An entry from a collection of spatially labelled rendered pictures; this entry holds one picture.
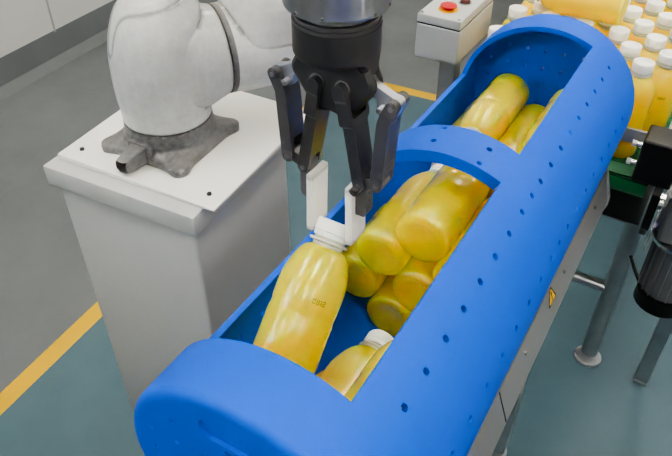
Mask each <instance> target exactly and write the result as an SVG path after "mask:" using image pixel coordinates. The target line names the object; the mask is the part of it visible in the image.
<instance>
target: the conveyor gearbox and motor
mask: <svg viewBox="0 0 672 456"><path fill-rule="evenodd" d="M656 211H659V212H660V214H659V217H658V219H657V220H655V221H654V222H653V224H652V226H651V230H650V234H651V237H652V239H653V241H652V243H651V246H650V248H649V251H648V253H647V256H646V258H645V261H644V264H643V266H642V269H641V271H640V274H639V275H638V272H637V269H636V266H635V263H634V259H633V256H632V255H630V256H629V258H630V262H631V266H632V269H633V272H634V274H635V277H636V280H637V284H636V287H635V289H634V292H633V297H634V300H635V302H636V303H637V304H638V306H639V307H640V308H641V309H643V310H644V311H645V312H647V313H649V314H651V315H653V316H656V317H659V318H667V319H670V318H672V185H671V188H670V189H669V190H668V193H667V194H666V193H662V196H661V199H660V201H659V204H658V206H657V209H656Z"/></svg>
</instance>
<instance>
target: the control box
mask: <svg viewBox="0 0 672 456"><path fill-rule="evenodd" d="M446 1H451V2H454V3H456V4H457V8H455V9H453V10H452V11H446V10H444V8H442V7H441V6H440V4H441V3H442V2H445V1H444V0H433V1H432V2H431V3H429V4H428V5H427V6H426V7H424V8H423V9H422V10H421V11H419V12H418V15H417V30H416V42H415V55H416V56H420V57H424V58H428V59H432V60H436V61H440V62H443V63H447V64H451V65H457V64H458V63H459V61H460V60H461V59H462V58H463V57H464V56H465V55H466V54H467V53H468V52H469V51H470V50H471V49H472V48H473V47H474V46H475V45H476V44H477V43H478V42H479V41H480V40H481V39H482V38H483V37H484V36H485V35H486V34H487V33H488V29H489V27H490V20H491V13H492V7H493V0H471V2H470V3H468V4H464V3H461V2H460V0H446Z"/></svg>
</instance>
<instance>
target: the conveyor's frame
mask: <svg viewBox="0 0 672 456"><path fill-rule="evenodd" d="M663 191H664V189H662V188H658V187H655V186H651V185H648V186H647V189H646V191H645V194H644V196H643V198H641V197H638V196H634V195H631V194H628V193H625V192H621V191H618V190H615V189H611V188H610V195H611V196H610V199H609V203H608V205H607V207H606V208H605V209H604V210H603V212H602V214H601V215H603V216H606V217H609V218H612V219H615V220H618V221H621V222H625V226H624V228H623V231H622V234H621V237H620V240H619V243H618V245H617V248H616V251H615V254H614V257H613V260H612V263H611V265H610V268H609V271H608V274H607V277H606V280H605V281H604V280H601V279H598V278H595V277H592V276H590V275H587V274H584V273H581V272H579V271H575V273H574V276H573V278H572V280H571V281H574V282H576V283H579V284H582V285H585V286H587V287H590V288H593V289H596V290H598V291H601V294H600V297H599V300H598V302H597V305H596V308H595V311H594V314H593V317H592V320H591V322H590V325H589V328H588V331H587V334H586V337H585V340H584V342H583V345H581V346H578V347H577V348H576V349H575V351H574V357H575V359H576V361H577V362H578V363H580V364H581V365H583V366H586V367H596V366H598V365H599V364H600V362H601V355H600V353H599V352H598V351H599V348H600V346H601V343H602V341H603V338H604V335H605V333H606V330H607V327H608V325H609V322H610V319H611V317H612V314H613V311H614V309H615V306H616V303H617V301H618V298H619V295H620V293H621V290H622V287H623V285H624V282H625V279H626V277H627V274H628V272H629V269H630V266H631V262H630V258H629V256H630V255H632V256H633V258H634V256H635V253H636V250H637V248H638V245H639V242H640V240H641V237H642V236H646V233H647V231H648V230H649V227H650V225H651V222H652V220H653V217H654V214H655V212H656V209H657V206H658V204H659V201H660V199H661V196H662V193H663Z"/></svg>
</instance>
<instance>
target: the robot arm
mask: <svg viewBox="0 0 672 456"><path fill-rule="evenodd" d="M391 4H392V0H218V1H217V2H213V3H208V4H206V3H199V1H198V0H117V1H116V3H115V4H114V6H113V9H112V12H111V15H110V20H109V26H108V35H107V52H108V61H109V68H110V73H111V79H112V83H113V87H114V91H115V95H116V99H117V102H118V105H119V107H120V110H121V113H122V117H123V123H124V127H123V128H122V129H121V130H119V131H118V132H116V133H115V134H113V135H111V136H108V137H107V138H105V139H103V140H102V142H101V146H102V150H103V151H104V152H105V153H109V154H117V155H120V156H119V157H118V158H117V160H116V162H115V164H116V168H117V169H118V170H119V171H120V172H121V173H124V174H129V173H131V172H133V171H134V170H137V169H138V168H140V167H142V166H144V165H149V166H152V167H155V168H157V169H160V170H163V171H165V172H167V173H168V174H169V175H171V176H172V177H174V178H184V177H186V176H188V175H189V174H190V172H191V170H192V168H193V167H194V166H195V165H196V164H197V163H198V162H199V161H200V160H202V159H203V158H204V157H205V156H206V155H207V154H208V153H210V152H211V151H212V150H213V149H214V148H215V147H216V146H218V145H219V144H220V143H221V142H222V141H223V140H224V139H226V138H227V137H229V136H230V135H232V134H234V133H236V132H238V131H239V122H238V120H236V119H234V118H229V117H222V116H218V115H215V114H213V110H212V105H213V104H215V103H216V102H217V101H219V100H220V99H222V98H223V97H225V96H226V95H228V94H229V93H234V92H238V91H246V90H253V89H258V88H262V87H266V86H271V85H272V86H273V89H274V91H275V98H276V107H277V116H278V125H279V133H280V142H281V151H282V157H283V158H284V160H286V161H288V162H290V161H293V162H295V163H296V164H297V166H298V169H299V170H300V188H301V192H302V194H303V195H305V196H307V229H310V230H313V229H314V228H315V225H316V222H317V220H318V217H319V216H323V217H326V216H327V191H328V162H326V161H323V160H322V161H321V162H320V163H319V164H318V161H319V160H320V159H321V158H322V157H324V155H325V154H323V153H322V149H323V144H324V139H325V134H326V128H327V123H328V118H329V112H330V111H332V112H334V113H336V114H337V116H338V122H339V126H340V127H341V128H343V132H344V138H345V145H346V151H347V157H348V163H349V169H350V175H351V181H352V182H351V183H350V184H349V185H348V186H347V187H346V188H345V243H346V244H347V245H349V246H351V245H352V244H353V243H354V242H355V241H356V240H357V239H358V238H359V236H360V235H361V234H362V233H363V232H364V231H365V216H366V214H367V213H368V212H369V211H370V210H371V208H372V207H373V192H374V193H379V192H380V191H381V190H382V189H383V188H384V187H385V186H386V185H387V184H388V182H389V181H390V180H391V179H392V178H393V172H394V165H395V158H396V150H397V143H398V136H399V129H400V121H401V114H402V113H403V111H404V110H405V108H406V106H407V105H408V103H409V101H410V96H409V94H408V93H407V92H406V91H400V92H399V93H396V92H395V91H393V90H392V89H390V88H389V87H388V86H386V85H385V84H384V83H383V76H382V73H381V71H380V68H379V58H380V53H381V43H382V23H383V13H384V12H386V11H387V10H388V9H389V7H390V6H391ZM300 83H301V85H302V87H303V88H304V90H305V92H306V97H305V103H304V109H303V110H302V99H301V88H300ZM373 96H374V97H375V98H376V100H377V109H376V113H377V114H378V115H379V117H378V120H377V123H376V129H375V138H374V147H373V152H372V145H371V138H370V131H369V124H368V115H369V111H370V110H369V102H368V101H369V100H370V99H371V98H372V97H373ZM303 113H304V114H305V120H304V122H303ZM322 154H323V155H322ZM321 155H322V156H321Z"/></svg>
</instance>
